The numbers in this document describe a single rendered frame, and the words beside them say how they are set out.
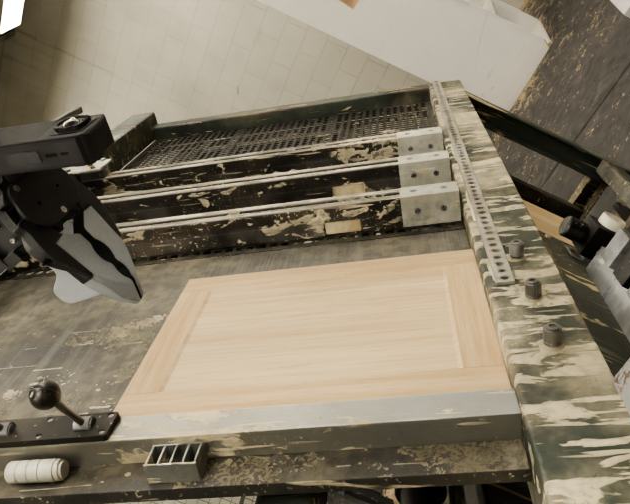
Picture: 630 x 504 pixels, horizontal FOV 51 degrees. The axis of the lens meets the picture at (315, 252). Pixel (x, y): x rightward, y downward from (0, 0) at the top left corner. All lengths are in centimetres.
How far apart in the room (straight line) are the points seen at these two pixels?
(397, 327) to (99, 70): 618
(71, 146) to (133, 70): 637
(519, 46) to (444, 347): 393
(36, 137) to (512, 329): 68
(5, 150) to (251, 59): 595
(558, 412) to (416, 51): 410
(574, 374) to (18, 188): 66
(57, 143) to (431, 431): 55
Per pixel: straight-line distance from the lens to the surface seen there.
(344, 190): 168
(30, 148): 55
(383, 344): 103
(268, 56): 642
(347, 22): 477
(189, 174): 199
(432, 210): 144
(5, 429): 103
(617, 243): 112
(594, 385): 88
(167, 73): 677
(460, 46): 478
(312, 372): 99
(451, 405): 86
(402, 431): 85
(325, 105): 259
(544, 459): 77
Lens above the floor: 128
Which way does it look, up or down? 5 degrees down
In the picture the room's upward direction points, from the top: 66 degrees counter-clockwise
